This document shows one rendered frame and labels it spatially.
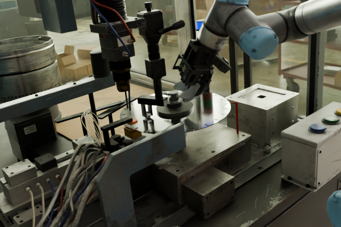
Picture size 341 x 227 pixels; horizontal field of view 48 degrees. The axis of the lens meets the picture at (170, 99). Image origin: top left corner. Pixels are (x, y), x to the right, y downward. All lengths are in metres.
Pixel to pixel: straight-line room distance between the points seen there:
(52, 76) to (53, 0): 0.62
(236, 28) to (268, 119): 0.45
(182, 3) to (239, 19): 0.82
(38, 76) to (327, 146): 1.07
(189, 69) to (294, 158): 0.38
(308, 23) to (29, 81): 1.07
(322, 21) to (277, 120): 0.50
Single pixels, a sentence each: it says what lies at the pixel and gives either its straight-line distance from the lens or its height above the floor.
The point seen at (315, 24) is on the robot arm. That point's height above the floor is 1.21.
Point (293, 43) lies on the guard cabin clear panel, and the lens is 1.38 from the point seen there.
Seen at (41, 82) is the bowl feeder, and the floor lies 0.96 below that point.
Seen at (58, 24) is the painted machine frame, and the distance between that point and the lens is 1.06.
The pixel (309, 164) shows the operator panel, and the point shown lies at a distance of 1.09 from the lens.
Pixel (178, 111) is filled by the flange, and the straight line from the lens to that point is 1.10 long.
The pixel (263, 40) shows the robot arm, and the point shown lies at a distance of 0.85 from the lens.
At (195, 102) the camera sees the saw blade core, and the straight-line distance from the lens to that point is 1.18.
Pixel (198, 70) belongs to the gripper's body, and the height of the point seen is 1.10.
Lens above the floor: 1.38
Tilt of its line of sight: 21 degrees down
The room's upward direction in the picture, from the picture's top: 6 degrees counter-clockwise
